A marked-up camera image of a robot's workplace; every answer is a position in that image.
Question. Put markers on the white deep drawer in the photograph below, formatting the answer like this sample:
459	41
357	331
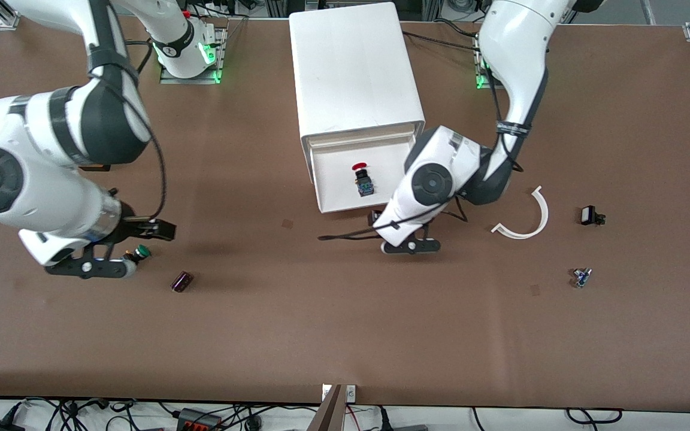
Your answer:
336	185

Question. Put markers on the white curved plastic clip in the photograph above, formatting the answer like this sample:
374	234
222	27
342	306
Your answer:
545	212

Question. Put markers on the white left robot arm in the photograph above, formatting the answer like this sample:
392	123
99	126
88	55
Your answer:
441	161

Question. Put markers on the white left camera bracket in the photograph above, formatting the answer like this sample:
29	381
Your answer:
396	233

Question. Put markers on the red push button switch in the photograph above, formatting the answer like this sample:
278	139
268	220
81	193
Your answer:
363	185

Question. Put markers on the black plug adapter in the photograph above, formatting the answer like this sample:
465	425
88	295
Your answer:
0	425

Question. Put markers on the orange button enclosure box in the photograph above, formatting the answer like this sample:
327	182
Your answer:
96	168

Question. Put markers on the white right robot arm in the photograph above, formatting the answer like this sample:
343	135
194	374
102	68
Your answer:
39	179

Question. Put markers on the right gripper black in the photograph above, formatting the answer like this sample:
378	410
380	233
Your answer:
133	228

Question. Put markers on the green push button switch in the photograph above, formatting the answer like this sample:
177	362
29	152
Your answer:
140	251

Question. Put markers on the black rectangular white-face switch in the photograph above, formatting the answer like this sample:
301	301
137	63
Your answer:
588	215

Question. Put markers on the white camera bracket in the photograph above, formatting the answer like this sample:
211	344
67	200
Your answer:
396	233
51	248

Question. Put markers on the white drawer cabinet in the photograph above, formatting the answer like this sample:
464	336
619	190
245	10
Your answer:
351	66

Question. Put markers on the brown wooden post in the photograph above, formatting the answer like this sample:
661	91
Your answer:
330	416

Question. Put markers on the dark maroon cylindrical capacitor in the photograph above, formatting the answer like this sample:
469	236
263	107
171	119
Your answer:
181	282

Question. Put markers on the white right camera bracket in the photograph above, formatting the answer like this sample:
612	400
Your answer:
51	248

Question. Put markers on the black power strip red switches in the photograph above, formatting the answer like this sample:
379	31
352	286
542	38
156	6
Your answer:
198	420

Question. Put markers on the white shallow drawer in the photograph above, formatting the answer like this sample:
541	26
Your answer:
357	140

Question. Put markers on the small metal tee fitting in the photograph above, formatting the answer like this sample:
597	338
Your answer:
581	278

